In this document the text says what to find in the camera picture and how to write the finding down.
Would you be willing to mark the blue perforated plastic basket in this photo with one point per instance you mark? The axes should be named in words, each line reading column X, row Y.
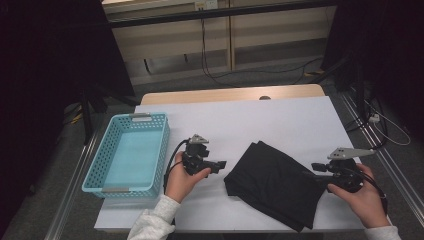
column 100, row 160

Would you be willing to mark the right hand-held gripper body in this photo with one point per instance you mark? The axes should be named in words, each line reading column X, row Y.
column 345, row 176

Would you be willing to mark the white table cover sheet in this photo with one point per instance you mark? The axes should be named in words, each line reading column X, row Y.
column 250, row 120

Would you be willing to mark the dark curtain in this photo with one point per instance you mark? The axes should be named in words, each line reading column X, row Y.
column 40, row 66
column 393, row 50

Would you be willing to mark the black metal stand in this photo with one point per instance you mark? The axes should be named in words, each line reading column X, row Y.
column 87, row 120
column 359, row 93

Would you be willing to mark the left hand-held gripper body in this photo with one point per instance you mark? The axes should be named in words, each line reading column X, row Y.
column 195, row 160

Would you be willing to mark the white power plug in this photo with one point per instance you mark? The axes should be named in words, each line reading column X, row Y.
column 374, row 118

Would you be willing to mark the person's left hand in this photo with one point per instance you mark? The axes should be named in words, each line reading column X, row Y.
column 181, row 185

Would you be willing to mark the person's right hand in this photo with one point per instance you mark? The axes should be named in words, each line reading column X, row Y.
column 370, row 203

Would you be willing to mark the white wall socket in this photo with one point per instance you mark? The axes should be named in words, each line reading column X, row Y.
column 206, row 4

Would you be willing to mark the metal floor rail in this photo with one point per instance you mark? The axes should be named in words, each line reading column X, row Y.
column 71, row 193
column 393, row 173

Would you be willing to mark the black pants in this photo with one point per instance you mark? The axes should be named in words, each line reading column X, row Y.
column 273, row 186

